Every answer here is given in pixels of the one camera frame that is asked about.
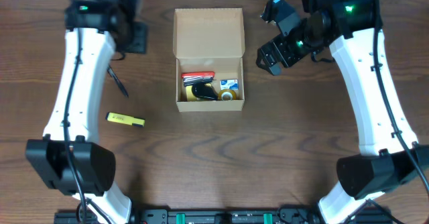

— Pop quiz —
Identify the red multi-tool pocket knife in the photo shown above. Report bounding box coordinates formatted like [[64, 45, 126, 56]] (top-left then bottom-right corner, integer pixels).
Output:
[[181, 71, 215, 87]]

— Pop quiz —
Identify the white blue eraser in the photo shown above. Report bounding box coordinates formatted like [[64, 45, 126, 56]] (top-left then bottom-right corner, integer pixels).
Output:
[[220, 79, 239, 91]]

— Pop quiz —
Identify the black ballpoint pen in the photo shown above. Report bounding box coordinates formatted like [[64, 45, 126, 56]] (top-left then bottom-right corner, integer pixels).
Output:
[[107, 66, 129, 98]]

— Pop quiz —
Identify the yellow sticky note pad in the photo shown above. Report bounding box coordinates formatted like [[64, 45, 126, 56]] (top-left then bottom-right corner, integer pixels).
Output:
[[186, 86, 208, 101]]

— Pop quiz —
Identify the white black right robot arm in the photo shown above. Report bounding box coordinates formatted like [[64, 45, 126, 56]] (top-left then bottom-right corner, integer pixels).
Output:
[[256, 0, 428, 223]]

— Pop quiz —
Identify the yellow highlighter marker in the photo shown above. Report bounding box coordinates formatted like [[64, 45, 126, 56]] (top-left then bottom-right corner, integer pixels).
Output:
[[105, 112, 145, 127]]

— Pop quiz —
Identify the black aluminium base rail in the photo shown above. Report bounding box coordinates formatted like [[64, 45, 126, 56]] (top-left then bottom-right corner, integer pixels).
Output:
[[53, 207, 393, 224]]

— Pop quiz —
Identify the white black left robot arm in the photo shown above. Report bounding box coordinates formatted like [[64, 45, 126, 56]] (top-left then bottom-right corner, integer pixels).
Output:
[[25, 0, 145, 223]]

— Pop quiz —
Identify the black correction tape dispenser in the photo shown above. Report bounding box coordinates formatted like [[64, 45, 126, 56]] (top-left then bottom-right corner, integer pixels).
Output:
[[191, 83, 218, 101]]

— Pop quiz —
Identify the yellow adhesive tape roll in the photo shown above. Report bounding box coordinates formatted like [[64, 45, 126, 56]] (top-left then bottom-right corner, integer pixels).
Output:
[[218, 89, 237, 101]]

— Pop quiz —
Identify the cardboard box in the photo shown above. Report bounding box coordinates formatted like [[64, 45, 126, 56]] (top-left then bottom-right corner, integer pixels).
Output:
[[173, 8, 245, 112]]

